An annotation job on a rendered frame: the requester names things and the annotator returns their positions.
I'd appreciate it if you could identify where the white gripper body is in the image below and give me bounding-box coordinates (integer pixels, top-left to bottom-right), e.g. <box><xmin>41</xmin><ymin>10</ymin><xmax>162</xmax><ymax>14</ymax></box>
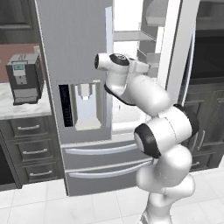
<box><xmin>127</xmin><ymin>57</ymin><xmax>151</xmax><ymax>74</ymax></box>

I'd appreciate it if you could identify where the grey steel fridge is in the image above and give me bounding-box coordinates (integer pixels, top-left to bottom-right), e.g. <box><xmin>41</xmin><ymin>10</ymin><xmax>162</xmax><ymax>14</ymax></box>
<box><xmin>34</xmin><ymin>0</ymin><xmax>203</xmax><ymax>197</ymax></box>

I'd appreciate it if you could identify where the dark grey cupboard drawer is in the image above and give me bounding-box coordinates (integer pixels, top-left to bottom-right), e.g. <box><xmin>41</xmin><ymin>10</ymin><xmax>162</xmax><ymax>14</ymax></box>
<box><xmin>14</xmin><ymin>137</ymin><xmax>55</xmax><ymax>162</ymax></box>
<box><xmin>21</xmin><ymin>161</ymin><xmax>60</xmax><ymax>184</ymax></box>
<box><xmin>8</xmin><ymin>115</ymin><xmax>51</xmax><ymax>138</ymax></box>

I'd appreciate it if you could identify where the dark grey wall cupboard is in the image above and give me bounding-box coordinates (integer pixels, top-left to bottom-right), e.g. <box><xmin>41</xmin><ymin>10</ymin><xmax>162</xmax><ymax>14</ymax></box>
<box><xmin>0</xmin><ymin>0</ymin><xmax>41</xmax><ymax>46</ymax></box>

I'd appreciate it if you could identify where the grey fridge drawer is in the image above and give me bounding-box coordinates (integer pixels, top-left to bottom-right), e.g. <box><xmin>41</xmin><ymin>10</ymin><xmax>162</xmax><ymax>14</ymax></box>
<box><xmin>64</xmin><ymin>160</ymin><xmax>154</xmax><ymax>197</ymax></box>
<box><xmin>59</xmin><ymin>139</ymin><xmax>153</xmax><ymax>171</ymax></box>

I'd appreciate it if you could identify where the long silver fridge door handle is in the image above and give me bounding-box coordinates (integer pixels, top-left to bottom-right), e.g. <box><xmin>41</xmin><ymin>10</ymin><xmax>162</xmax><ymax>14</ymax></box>
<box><xmin>104</xmin><ymin>5</ymin><xmax>115</xmax><ymax>136</ymax></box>

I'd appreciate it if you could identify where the silver fridge drawer handle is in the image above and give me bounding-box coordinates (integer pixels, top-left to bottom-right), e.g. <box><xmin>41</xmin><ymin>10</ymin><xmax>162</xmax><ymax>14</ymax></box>
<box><xmin>66</xmin><ymin>160</ymin><xmax>153</xmax><ymax>179</ymax></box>
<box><xmin>64</xmin><ymin>143</ymin><xmax>138</xmax><ymax>156</ymax></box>

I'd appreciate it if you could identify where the black coffee machine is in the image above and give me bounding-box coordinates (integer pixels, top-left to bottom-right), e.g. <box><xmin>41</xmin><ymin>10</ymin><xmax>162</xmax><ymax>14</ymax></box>
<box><xmin>5</xmin><ymin>52</ymin><xmax>45</xmax><ymax>106</ymax></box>

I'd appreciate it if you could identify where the open grey fridge door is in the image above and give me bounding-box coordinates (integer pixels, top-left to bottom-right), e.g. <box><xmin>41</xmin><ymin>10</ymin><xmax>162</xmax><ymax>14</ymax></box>
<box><xmin>140</xmin><ymin>0</ymin><xmax>203</xmax><ymax>107</ymax></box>

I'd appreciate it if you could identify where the dark grey cupboard run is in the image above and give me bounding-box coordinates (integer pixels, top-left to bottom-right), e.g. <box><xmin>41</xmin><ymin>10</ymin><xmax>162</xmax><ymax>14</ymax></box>
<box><xmin>178</xmin><ymin>83</ymin><xmax>224</xmax><ymax>173</ymax></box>

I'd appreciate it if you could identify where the grey fridge door with dispenser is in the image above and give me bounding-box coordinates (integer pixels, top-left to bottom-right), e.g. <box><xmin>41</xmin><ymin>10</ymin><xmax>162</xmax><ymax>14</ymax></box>
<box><xmin>34</xmin><ymin>0</ymin><xmax>116</xmax><ymax>144</ymax></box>

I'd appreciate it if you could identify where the white fridge shelf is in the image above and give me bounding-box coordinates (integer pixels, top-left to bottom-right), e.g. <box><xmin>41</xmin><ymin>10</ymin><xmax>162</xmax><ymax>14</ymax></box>
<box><xmin>113</xmin><ymin>30</ymin><xmax>158</xmax><ymax>42</ymax></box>

